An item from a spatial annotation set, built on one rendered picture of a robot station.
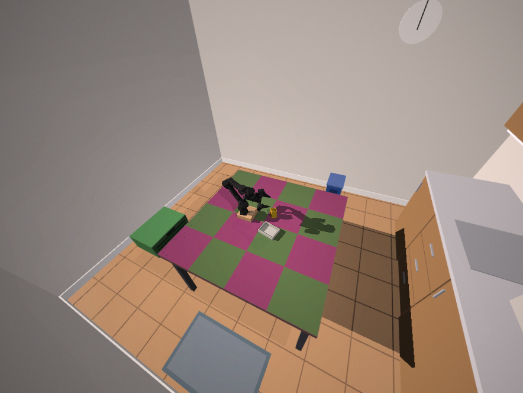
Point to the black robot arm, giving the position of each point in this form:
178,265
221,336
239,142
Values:
230,183

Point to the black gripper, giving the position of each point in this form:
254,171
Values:
260,206

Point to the white shallow tray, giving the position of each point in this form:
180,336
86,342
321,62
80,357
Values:
269,230

